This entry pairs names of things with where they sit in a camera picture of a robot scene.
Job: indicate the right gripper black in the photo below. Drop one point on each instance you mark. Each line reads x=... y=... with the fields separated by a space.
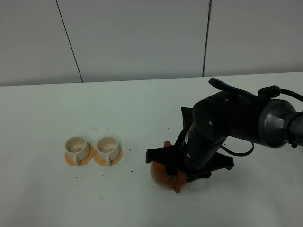
x=214 y=119

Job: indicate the brown clay teapot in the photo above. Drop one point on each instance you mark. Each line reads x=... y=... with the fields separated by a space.
x=174 y=177

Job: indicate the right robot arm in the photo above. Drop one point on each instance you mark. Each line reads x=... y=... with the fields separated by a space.
x=279 y=124

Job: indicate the beige round teapot coaster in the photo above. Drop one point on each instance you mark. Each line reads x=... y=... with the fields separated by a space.
x=160 y=177

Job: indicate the right white teacup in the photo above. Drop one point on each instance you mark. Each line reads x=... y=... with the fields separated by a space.
x=108 y=148

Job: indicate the white teacup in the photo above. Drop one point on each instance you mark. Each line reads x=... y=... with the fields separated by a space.
x=108 y=148
x=76 y=150

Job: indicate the right orange coaster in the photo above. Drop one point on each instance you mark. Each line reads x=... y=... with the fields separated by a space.
x=102 y=162

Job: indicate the orange coaster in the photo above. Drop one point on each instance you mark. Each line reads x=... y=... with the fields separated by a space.
x=102 y=162
x=85 y=160

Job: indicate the left orange coaster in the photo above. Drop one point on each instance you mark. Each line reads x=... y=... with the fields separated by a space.
x=85 y=160

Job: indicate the left white teacup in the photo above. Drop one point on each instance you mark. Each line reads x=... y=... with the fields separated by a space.
x=76 y=150

